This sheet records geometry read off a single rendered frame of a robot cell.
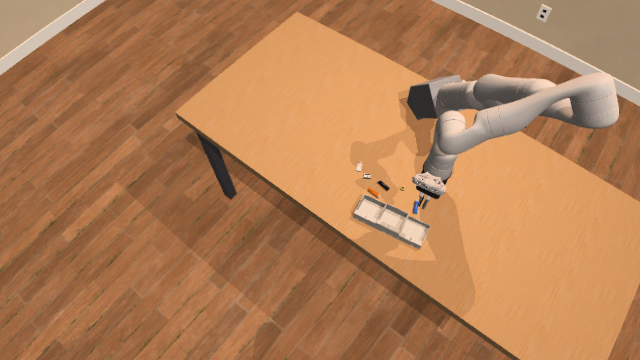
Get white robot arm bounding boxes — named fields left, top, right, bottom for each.
left=428, top=73, right=619, bottom=171

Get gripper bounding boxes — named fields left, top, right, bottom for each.
left=412, top=157, right=453, bottom=209

